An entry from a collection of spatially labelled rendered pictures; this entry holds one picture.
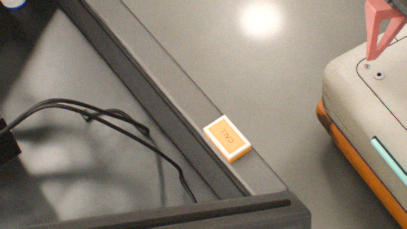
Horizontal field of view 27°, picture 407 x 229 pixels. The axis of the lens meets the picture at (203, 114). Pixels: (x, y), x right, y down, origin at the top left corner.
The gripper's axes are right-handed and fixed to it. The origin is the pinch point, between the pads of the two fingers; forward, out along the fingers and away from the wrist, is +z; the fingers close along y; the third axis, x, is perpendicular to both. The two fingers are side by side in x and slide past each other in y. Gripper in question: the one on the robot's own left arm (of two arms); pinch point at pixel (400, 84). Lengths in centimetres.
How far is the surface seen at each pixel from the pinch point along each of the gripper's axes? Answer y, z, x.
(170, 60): -20.3, 12.5, -14.2
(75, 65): -35.8, 27.1, -16.5
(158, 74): -19.3, 13.5, -16.2
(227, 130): -7.2, 11.1, -14.3
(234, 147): -4.9, 11.3, -14.8
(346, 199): -32, 80, 63
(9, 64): -41, 31, -24
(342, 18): -77, 66, 90
